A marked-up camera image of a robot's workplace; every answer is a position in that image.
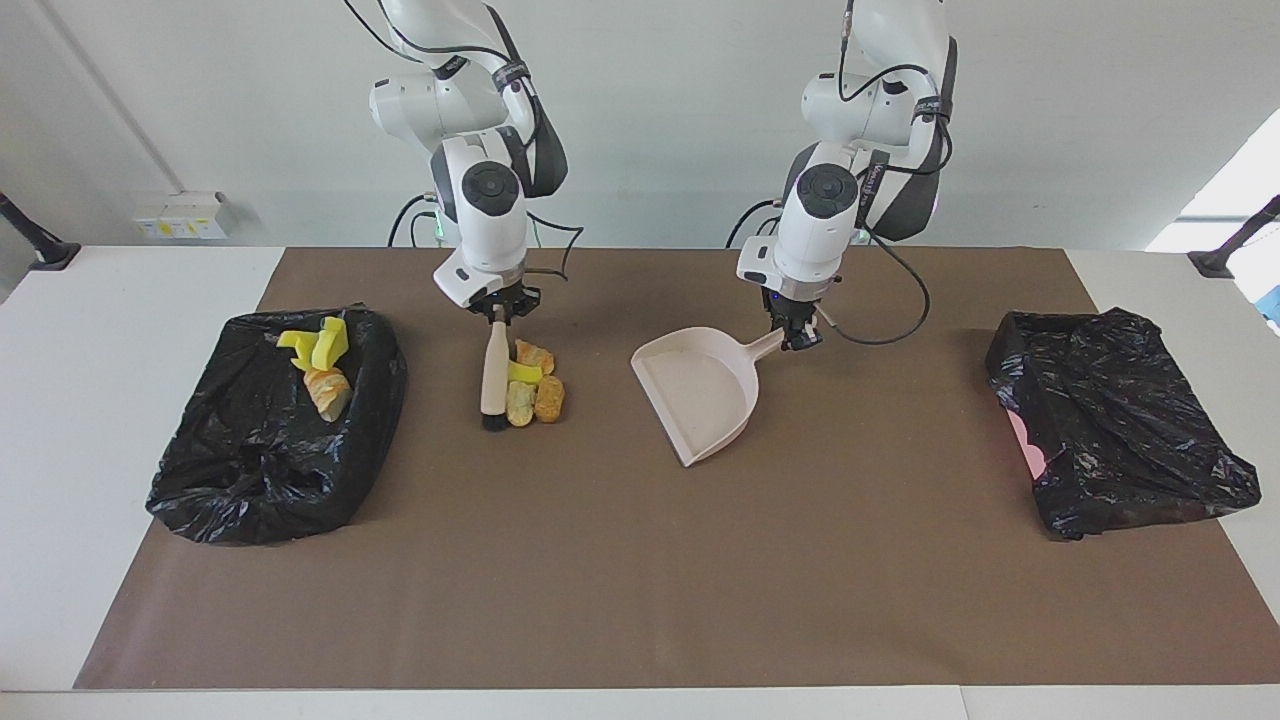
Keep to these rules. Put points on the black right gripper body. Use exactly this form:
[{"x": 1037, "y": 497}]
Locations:
[{"x": 505, "y": 296}]

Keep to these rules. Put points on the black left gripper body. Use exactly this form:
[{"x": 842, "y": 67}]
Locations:
[{"x": 795, "y": 305}]

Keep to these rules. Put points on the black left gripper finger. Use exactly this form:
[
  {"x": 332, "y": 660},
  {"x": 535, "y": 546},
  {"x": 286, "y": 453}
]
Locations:
[
  {"x": 785, "y": 333},
  {"x": 811, "y": 335}
]

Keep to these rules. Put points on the orange ribbed foam piece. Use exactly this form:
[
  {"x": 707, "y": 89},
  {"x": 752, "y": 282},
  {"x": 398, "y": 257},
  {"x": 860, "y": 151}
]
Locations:
[{"x": 537, "y": 355}]

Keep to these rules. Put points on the beige brush with black bristles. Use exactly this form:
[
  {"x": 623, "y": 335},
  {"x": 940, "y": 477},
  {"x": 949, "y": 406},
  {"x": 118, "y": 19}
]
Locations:
[{"x": 494, "y": 370}]

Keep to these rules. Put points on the yellow-green sponge piece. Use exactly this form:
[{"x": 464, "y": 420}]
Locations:
[{"x": 525, "y": 373}]

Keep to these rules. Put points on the brown cork-like foam piece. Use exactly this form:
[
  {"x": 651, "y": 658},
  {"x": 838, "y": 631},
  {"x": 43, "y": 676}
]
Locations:
[{"x": 549, "y": 398}]

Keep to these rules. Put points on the pale beige foam piece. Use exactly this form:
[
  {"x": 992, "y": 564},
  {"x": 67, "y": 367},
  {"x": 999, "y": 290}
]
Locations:
[{"x": 520, "y": 405}]

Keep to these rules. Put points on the beige plastic dustpan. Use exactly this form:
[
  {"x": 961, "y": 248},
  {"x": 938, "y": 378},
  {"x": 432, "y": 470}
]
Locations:
[{"x": 700, "y": 400}]

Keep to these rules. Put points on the yellow sponge piece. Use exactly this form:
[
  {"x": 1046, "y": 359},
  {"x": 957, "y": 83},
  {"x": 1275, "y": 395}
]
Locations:
[
  {"x": 298, "y": 343},
  {"x": 330, "y": 348}
]

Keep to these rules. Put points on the beige crusty foam chunk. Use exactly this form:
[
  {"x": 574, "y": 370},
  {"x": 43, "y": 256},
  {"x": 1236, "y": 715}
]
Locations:
[{"x": 328, "y": 393}]

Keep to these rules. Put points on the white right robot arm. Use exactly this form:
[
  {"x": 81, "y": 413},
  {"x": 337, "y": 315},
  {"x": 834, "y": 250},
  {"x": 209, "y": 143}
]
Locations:
[{"x": 490, "y": 220}]

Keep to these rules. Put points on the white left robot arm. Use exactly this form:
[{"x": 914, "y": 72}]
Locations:
[{"x": 815, "y": 230}]

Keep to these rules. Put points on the pink plastic bin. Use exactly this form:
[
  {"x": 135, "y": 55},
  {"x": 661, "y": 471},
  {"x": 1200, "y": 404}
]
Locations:
[{"x": 1025, "y": 445}]

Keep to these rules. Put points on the black plastic trash bag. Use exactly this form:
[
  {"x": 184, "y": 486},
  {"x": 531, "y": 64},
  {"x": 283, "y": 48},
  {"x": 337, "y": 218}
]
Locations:
[
  {"x": 1120, "y": 420},
  {"x": 250, "y": 470}
]

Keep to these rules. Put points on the brown paper table mat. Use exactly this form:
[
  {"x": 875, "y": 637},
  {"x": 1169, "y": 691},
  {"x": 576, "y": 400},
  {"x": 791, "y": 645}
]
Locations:
[{"x": 640, "y": 620}]

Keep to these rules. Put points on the blue object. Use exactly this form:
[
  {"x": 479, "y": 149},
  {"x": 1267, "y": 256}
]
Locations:
[{"x": 1272, "y": 305}]

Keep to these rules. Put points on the white wall socket box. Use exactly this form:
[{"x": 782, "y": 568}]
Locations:
[{"x": 180, "y": 215}]

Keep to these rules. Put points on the black camera stand clamp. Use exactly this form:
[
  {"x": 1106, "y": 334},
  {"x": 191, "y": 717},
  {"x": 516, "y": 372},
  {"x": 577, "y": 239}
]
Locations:
[
  {"x": 1215, "y": 263},
  {"x": 50, "y": 255}
]

